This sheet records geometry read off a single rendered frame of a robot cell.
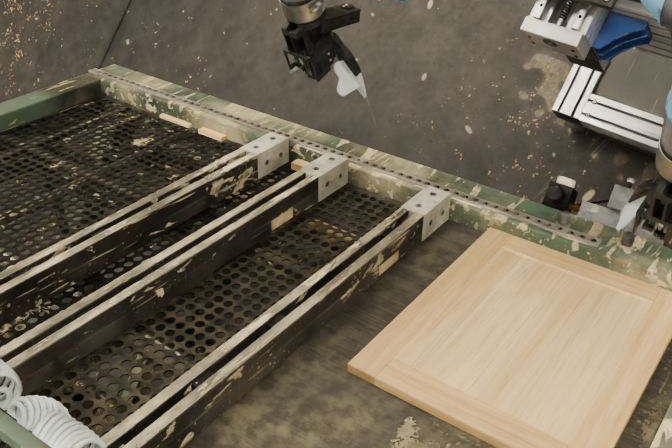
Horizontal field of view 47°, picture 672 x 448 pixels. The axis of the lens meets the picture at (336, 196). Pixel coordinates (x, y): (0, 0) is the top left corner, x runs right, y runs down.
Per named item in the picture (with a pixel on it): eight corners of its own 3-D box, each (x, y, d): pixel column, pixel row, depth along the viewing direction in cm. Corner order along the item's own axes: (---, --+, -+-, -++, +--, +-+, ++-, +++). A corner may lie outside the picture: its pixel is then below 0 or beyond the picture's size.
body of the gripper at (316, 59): (289, 72, 143) (271, 23, 134) (317, 42, 146) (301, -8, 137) (320, 85, 139) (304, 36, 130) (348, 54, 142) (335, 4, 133)
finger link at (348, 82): (350, 114, 144) (318, 77, 141) (368, 93, 146) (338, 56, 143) (358, 112, 142) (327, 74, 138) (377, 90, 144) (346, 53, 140)
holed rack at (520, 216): (601, 241, 164) (602, 239, 164) (596, 247, 162) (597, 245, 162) (95, 69, 246) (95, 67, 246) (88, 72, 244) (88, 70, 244)
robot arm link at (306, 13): (296, -28, 133) (332, -16, 129) (303, -7, 137) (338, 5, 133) (269, -1, 131) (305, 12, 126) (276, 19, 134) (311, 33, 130)
